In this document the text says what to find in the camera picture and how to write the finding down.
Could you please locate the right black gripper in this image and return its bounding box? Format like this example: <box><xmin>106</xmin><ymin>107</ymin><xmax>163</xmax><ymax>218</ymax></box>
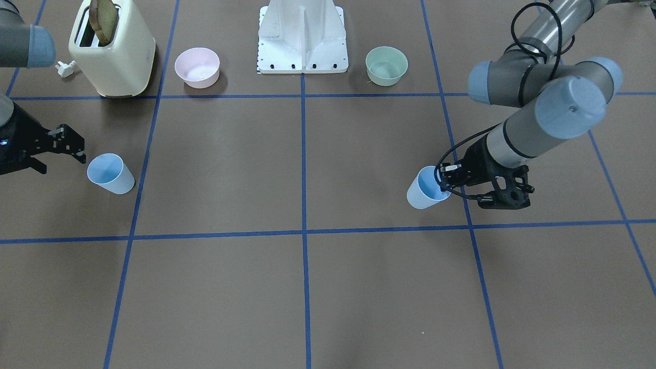
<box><xmin>1</xmin><ymin>102</ymin><xmax>87</xmax><ymax>175</ymax></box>

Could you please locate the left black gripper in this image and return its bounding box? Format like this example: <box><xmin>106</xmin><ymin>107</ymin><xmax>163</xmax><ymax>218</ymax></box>
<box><xmin>437</xmin><ymin>136</ymin><xmax>535</xmax><ymax>210</ymax></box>

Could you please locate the light blue cup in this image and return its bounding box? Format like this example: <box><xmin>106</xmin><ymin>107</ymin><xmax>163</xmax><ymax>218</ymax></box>
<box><xmin>87</xmin><ymin>153</ymin><xmax>136</xmax><ymax>195</ymax></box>
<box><xmin>407</xmin><ymin>166</ymin><xmax>451</xmax><ymax>210</ymax></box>

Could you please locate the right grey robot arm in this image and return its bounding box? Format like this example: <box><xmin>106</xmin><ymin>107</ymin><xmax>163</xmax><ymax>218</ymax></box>
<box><xmin>1</xmin><ymin>1</ymin><xmax>87</xmax><ymax>175</ymax></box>

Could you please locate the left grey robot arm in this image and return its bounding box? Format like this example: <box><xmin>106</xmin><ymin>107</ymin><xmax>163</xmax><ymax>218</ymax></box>
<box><xmin>433</xmin><ymin>1</ymin><xmax>624</xmax><ymax>210</ymax></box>

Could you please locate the white power plug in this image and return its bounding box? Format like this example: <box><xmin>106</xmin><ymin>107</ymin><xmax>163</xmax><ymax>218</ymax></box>
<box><xmin>54</xmin><ymin>60</ymin><xmax>79</xmax><ymax>78</ymax></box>

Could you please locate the cream white toaster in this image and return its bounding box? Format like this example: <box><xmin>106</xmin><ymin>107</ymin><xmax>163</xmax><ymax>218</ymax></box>
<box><xmin>68</xmin><ymin>1</ymin><xmax>156</xmax><ymax>98</ymax></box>

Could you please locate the toast slice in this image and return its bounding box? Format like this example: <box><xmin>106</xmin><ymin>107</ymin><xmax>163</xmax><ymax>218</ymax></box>
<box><xmin>89</xmin><ymin>0</ymin><xmax>118</xmax><ymax>47</ymax></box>

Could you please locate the green bowl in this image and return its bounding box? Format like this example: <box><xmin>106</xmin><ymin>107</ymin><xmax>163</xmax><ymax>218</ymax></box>
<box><xmin>365</xmin><ymin>46</ymin><xmax>408</xmax><ymax>87</ymax></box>

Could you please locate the pink bowl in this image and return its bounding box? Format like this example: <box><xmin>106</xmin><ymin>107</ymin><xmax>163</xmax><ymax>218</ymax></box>
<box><xmin>174</xmin><ymin>47</ymin><xmax>220</xmax><ymax>89</ymax></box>

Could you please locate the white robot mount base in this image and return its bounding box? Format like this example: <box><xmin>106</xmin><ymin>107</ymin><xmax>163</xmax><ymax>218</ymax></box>
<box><xmin>256</xmin><ymin>1</ymin><xmax>349</xmax><ymax>74</ymax></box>

